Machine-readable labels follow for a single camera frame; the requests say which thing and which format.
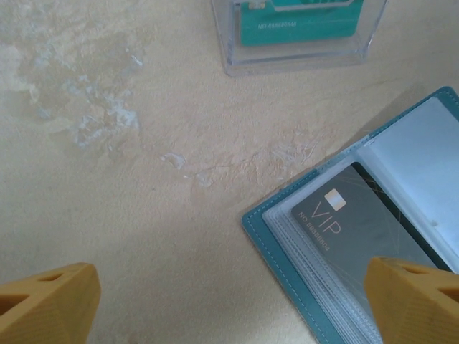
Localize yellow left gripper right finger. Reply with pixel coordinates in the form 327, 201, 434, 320
363, 255, 459, 344

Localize clear acrylic card box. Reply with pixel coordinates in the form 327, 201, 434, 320
210, 0, 391, 78

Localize black VIP card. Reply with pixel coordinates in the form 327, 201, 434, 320
290, 161, 455, 309

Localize teal leather card holder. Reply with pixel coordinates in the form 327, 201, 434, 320
241, 85, 459, 344

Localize teal green plastic card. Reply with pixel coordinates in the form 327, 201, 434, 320
237, 0, 366, 47

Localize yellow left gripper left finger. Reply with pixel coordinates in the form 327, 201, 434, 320
0, 262, 102, 344

